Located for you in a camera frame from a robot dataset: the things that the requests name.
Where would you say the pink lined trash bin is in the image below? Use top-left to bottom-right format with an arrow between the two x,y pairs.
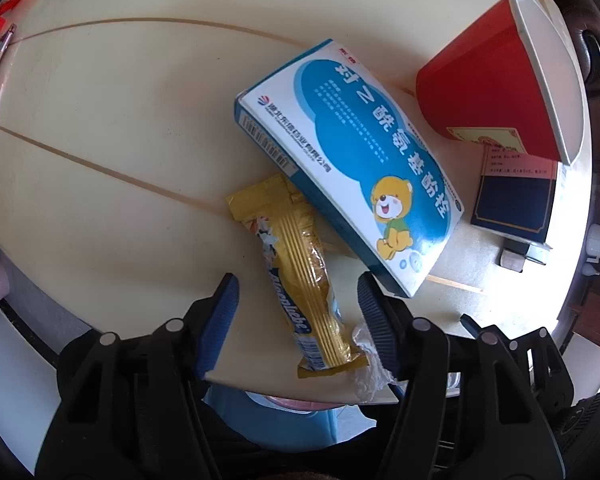
249,392 -> 327,414

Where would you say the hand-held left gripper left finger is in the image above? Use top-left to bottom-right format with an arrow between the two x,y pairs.
34,272 -> 241,480

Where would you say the small grey black box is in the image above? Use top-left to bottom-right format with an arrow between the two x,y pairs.
497,239 -> 551,274

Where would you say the white and navy medicine box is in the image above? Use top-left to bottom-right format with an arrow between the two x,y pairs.
470,145 -> 567,253

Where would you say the blue white cartoon medicine box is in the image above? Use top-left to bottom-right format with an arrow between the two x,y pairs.
234,38 -> 466,298

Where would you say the red carton with white lid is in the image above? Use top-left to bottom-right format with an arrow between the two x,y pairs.
416,0 -> 587,166

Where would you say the blue trash bin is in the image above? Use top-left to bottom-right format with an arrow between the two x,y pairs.
202,385 -> 341,447

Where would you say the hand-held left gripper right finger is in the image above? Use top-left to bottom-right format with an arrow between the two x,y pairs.
356,270 -> 569,480

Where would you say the yellow candy wrapper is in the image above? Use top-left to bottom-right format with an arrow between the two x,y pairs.
225,173 -> 371,373

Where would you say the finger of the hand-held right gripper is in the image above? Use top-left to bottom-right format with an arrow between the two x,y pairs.
460,312 -> 576,413

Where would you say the clear plastic wrapper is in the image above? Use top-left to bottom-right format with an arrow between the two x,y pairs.
351,322 -> 405,406

